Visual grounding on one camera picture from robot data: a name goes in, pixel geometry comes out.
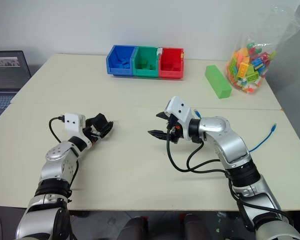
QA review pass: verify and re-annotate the blue Ethernet cable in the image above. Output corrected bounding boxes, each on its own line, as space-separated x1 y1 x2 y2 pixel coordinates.
193 108 278 153

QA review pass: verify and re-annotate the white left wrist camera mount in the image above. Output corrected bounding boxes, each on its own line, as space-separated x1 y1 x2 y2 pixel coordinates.
62 112 86 133

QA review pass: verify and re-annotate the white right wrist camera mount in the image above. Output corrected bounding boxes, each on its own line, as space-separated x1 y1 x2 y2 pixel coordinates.
164 95 194 141

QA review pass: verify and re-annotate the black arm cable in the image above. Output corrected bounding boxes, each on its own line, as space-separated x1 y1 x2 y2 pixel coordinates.
48 114 80 201
165 124 290 232

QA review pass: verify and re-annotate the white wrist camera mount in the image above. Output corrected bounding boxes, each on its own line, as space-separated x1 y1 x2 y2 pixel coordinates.
62 112 86 133
164 95 194 141

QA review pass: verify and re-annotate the red plastic storage bin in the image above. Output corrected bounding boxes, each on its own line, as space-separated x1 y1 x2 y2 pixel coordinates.
157 47 186 80

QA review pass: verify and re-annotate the blue toy bricks pile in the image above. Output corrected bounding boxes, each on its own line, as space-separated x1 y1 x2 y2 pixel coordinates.
113 57 132 69

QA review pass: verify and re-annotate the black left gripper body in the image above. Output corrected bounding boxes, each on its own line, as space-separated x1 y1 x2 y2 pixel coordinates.
82 119 102 149

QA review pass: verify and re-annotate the long green foam block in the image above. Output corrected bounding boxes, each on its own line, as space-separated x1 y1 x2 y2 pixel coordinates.
204 64 233 100

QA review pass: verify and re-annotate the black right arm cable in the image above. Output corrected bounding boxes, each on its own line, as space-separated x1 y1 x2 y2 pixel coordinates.
165 124 290 232

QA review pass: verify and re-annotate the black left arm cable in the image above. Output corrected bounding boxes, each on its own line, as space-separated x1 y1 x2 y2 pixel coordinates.
48 114 80 201

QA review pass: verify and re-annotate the dark grey laptop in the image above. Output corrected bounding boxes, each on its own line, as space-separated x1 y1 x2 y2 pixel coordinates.
0 50 32 111

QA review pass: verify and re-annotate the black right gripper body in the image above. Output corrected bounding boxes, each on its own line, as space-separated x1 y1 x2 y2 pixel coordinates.
165 113 185 145

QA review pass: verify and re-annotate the green plastic storage bin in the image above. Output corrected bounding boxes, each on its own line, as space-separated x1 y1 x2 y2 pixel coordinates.
132 45 162 79

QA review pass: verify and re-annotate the large yellow toy brick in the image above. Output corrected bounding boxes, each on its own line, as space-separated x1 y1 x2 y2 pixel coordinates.
237 62 251 78

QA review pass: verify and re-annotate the dark rounded shape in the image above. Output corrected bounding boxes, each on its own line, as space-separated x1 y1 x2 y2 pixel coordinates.
183 213 205 240
126 216 149 240

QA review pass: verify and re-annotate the blue plastic storage bin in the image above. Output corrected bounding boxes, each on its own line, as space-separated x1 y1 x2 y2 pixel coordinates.
105 44 137 77

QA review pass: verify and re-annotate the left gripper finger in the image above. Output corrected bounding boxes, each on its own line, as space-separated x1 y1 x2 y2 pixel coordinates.
97 121 115 138
89 112 111 130

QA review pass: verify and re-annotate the clear bag of toy bricks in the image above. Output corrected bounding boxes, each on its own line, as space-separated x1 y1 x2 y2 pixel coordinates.
224 0 300 96

